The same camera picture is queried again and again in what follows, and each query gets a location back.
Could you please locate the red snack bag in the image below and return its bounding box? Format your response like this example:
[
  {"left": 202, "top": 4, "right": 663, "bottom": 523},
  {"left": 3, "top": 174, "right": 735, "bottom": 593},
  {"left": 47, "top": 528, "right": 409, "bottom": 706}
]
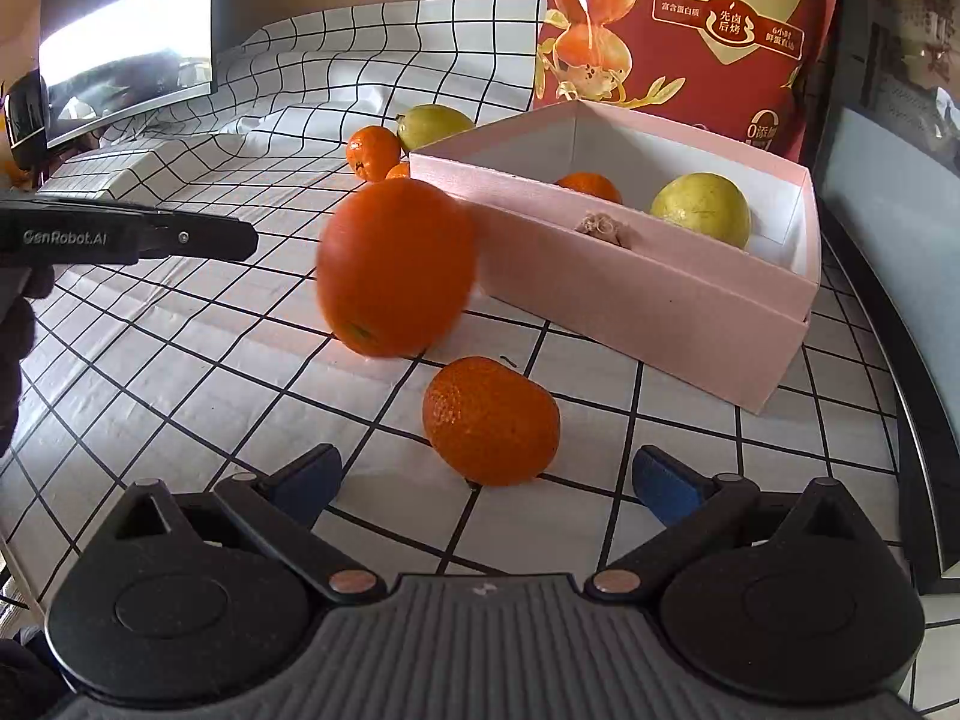
[{"left": 532, "top": 0, "right": 848, "bottom": 162}]

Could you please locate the large orange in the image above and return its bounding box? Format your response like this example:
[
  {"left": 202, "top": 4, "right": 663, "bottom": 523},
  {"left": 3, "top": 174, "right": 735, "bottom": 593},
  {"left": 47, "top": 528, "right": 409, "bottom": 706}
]
[{"left": 316, "top": 178, "right": 479, "bottom": 359}]

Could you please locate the yellow-green guava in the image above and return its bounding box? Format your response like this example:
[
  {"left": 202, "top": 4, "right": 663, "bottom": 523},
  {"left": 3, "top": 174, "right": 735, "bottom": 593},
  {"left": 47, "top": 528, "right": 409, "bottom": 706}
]
[
  {"left": 395, "top": 105, "right": 476, "bottom": 153},
  {"left": 649, "top": 172, "right": 752, "bottom": 250}
]

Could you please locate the pink cardboard box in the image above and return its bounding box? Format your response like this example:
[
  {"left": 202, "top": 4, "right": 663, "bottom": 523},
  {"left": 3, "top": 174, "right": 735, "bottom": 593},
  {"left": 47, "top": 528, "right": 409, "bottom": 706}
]
[{"left": 409, "top": 99, "right": 822, "bottom": 415}]

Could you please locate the black curved monitor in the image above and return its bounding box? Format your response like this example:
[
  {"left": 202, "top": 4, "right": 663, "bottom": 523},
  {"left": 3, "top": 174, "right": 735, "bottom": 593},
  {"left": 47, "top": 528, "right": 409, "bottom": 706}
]
[{"left": 37, "top": 0, "right": 271, "bottom": 151}]

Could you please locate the person's left hand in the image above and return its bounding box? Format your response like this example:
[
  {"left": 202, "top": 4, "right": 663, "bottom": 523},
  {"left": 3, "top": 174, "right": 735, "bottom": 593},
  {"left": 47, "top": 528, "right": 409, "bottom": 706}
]
[{"left": 0, "top": 268, "right": 55, "bottom": 458}]

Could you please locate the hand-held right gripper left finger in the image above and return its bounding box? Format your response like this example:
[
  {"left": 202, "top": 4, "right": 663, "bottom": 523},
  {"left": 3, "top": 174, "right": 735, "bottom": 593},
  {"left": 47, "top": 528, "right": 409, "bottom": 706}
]
[{"left": 97, "top": 444, "right": 387, "bottom": 605}]

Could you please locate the white black-checked cloth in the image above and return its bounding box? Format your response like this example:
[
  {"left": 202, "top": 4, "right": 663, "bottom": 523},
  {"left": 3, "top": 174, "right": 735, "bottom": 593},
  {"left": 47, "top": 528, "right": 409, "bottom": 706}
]
[{"left": 0, "top": 0, "right": 946, "bottom": 691}]

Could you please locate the large black monitor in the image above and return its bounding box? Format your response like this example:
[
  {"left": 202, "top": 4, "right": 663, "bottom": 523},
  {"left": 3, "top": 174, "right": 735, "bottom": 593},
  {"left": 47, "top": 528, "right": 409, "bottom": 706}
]
[{"left": 814, "top": 0, "right": 960, "bottom": 593}]

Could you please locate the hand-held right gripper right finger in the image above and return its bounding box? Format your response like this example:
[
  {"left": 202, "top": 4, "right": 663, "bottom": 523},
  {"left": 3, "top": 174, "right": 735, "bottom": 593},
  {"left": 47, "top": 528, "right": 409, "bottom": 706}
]
[{"left": 583, "top": 446, "right": 875, "bottom": 605}]

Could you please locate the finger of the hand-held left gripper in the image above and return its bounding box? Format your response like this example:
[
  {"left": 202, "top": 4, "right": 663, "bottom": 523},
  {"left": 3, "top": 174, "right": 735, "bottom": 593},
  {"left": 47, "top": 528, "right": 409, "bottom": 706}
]
[{"left": 137, "top": 210, "right": 260, "bottom": 261}]

